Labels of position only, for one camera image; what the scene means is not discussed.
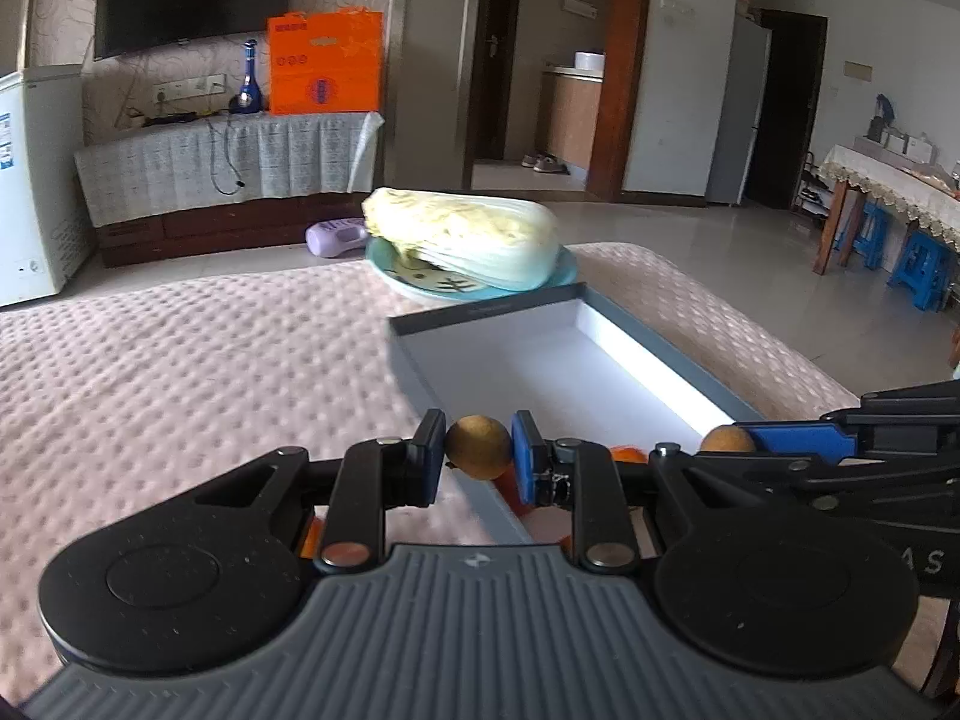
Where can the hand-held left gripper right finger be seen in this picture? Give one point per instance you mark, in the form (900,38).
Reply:
(525,457)

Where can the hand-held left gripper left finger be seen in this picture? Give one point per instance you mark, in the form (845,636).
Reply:
(433,457)

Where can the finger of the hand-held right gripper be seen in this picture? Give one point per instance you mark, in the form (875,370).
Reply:
(799,441)
(825,484)

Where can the small brown longan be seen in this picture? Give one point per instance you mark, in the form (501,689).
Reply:
(480,448)
(727,439)

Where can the grey cardboard box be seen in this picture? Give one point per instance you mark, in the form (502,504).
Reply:
(525,360)

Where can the light blue plate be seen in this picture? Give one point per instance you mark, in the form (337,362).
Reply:
(420,281)

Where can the blue plastic stool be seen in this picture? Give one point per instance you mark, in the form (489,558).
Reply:
(922,270)
(866,236)

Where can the napa cabbage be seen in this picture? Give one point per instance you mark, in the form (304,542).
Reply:
(465,236)

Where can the purple plastic case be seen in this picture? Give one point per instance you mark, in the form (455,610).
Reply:
(337,236)

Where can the pink textured blanket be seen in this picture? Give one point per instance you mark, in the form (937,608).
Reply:
(187,375)

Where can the table with lace cloth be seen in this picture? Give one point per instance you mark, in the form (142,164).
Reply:
(892,184)

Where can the pair of shoes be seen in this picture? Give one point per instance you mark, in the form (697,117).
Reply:
(541,163)

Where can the dark wooden television cabinet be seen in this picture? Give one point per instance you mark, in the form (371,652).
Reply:
(225,229)

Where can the boxes on table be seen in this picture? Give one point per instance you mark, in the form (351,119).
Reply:
(896,142)

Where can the grey refrigerator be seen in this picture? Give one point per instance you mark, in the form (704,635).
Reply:
(739,112)

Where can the wooden kitchen counter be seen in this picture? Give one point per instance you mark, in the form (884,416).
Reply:
(570,120)

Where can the pale cabinet cover cloth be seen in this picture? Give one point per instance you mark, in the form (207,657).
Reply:
(165,165)

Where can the white pot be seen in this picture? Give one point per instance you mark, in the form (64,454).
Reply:
(590,62)

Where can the dark wooden door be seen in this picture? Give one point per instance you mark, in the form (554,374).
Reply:
(495,52)

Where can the orange gift bag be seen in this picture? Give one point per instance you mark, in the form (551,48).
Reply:
(326,64)

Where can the blue glass bottle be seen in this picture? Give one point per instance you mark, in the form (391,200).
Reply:
(247,94)

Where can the black power strip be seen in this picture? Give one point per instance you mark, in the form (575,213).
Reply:
(169,119)

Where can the white chest freezer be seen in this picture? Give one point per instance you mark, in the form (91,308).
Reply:
(37,187)

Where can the brown door frame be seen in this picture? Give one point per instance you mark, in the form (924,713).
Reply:
(622,67)

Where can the white wall outlet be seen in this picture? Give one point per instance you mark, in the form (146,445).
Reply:
(187,86)

